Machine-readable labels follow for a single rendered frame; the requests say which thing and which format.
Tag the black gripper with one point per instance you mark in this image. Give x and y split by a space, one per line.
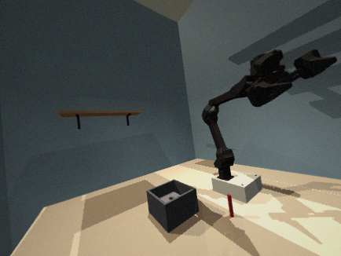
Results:
306 66

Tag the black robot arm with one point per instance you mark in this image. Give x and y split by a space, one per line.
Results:
261 67

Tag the red peg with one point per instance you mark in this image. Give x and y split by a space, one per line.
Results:
230 206

